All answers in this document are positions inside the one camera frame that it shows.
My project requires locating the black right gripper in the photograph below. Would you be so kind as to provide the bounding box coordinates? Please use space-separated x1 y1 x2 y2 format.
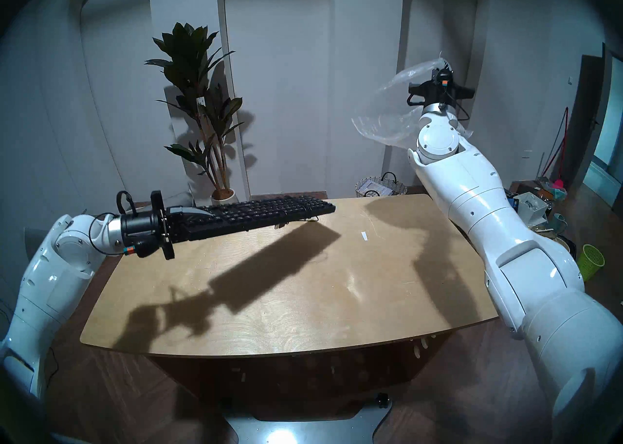
407 80 476 108

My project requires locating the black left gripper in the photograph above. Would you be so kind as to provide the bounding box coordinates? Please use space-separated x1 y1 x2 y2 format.
118 190 208 261

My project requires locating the clear plastic wrapping bag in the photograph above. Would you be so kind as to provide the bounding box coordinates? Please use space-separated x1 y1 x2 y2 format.
351 56 475 147

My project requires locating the black keyboard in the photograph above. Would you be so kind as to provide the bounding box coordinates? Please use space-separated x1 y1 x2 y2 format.
170 195 336 243

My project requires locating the grey rolled mat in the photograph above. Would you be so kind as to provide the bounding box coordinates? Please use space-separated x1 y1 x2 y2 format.
23 191 195 254

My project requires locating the white open box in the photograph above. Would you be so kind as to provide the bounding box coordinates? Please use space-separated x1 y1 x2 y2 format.
511 192 551 227

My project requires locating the dark brown door leaf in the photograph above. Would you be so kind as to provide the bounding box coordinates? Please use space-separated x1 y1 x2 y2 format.
567 54 606 190

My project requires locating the tall dark potted plant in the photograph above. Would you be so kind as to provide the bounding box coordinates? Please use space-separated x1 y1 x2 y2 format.
145 22 245 206

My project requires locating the green plastic waste basket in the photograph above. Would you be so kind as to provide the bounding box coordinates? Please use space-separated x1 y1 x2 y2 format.
577 244 605 282

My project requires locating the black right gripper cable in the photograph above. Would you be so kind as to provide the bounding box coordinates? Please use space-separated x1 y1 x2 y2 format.
405 92 472 123

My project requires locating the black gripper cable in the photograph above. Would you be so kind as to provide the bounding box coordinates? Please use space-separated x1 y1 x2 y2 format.
88 190 141 257
405 92 472 123

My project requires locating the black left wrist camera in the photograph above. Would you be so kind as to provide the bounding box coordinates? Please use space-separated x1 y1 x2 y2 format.
124 238 164 259

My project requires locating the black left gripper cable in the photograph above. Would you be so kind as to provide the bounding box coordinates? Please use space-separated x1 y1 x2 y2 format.
88 190 141 257

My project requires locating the wicker basket with black handle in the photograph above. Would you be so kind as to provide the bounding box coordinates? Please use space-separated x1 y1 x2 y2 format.
355 172 408 198

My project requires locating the red handled broom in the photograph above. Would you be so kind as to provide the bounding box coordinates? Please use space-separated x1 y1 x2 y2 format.
540 106 570 190

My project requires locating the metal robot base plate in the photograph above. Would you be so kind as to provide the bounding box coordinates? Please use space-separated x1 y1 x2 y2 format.
221 392 392 444

